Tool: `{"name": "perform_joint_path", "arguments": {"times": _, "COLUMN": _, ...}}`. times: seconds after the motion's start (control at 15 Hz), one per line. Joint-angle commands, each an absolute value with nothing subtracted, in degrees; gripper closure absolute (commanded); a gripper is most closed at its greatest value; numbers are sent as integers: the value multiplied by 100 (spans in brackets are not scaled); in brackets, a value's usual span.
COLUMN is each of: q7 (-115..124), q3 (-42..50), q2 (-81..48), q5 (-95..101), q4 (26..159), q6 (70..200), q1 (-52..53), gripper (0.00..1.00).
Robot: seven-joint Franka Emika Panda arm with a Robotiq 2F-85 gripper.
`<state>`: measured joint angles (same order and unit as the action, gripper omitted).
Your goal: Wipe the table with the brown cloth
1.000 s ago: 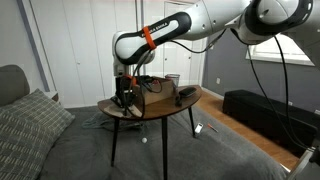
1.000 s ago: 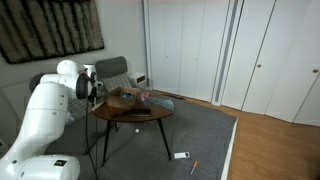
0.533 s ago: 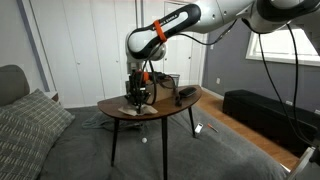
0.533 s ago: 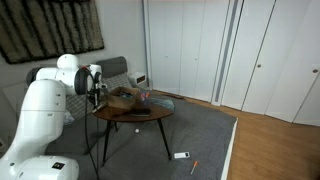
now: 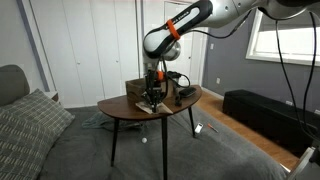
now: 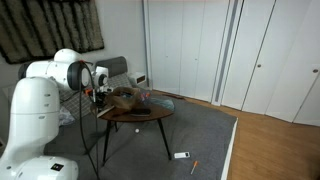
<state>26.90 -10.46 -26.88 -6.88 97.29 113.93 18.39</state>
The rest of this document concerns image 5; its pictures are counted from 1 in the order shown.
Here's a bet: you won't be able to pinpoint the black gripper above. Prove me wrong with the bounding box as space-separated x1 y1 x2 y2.
141 70 165 113

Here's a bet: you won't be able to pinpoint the brown cloth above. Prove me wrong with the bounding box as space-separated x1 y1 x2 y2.
136 101 172 114

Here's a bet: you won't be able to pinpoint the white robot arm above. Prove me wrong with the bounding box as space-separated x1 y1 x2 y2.
143 0 320 59

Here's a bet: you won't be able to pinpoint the cardboard box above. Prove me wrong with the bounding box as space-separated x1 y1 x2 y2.
125 78 174 102

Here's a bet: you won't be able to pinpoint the small black object on table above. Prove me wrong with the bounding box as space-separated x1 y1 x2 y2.
175 95 182 107

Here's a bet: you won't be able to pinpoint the round wooden side table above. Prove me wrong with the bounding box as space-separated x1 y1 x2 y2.
97 85 202 180

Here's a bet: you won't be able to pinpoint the black case on table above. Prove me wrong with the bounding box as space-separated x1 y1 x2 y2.
179 87 196 98

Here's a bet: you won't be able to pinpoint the small white ball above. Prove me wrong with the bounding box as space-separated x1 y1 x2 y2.
142 138 148 143

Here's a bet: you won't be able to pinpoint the white remote on bed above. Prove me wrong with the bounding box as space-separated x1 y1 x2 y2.
195 123 203 134

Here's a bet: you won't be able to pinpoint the white closet doors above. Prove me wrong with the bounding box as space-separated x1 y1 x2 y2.
19 0 209 108

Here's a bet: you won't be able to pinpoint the grey bed blanket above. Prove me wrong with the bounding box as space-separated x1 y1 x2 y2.
37 106 288 180

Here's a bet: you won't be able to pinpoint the grey plaid pillow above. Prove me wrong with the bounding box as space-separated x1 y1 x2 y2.
0 89 75 180

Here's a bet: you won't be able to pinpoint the grey headboard cushion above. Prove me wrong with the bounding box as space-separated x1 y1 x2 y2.
0 65 30 106

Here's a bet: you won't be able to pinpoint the black bench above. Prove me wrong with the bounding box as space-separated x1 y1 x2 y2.
223 90 316 156

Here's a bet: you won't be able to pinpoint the orange handled screwdriver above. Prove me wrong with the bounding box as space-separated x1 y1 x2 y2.
207 123 219 133

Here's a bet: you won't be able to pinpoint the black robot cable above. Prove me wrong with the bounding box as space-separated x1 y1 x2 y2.
159 6 320 141

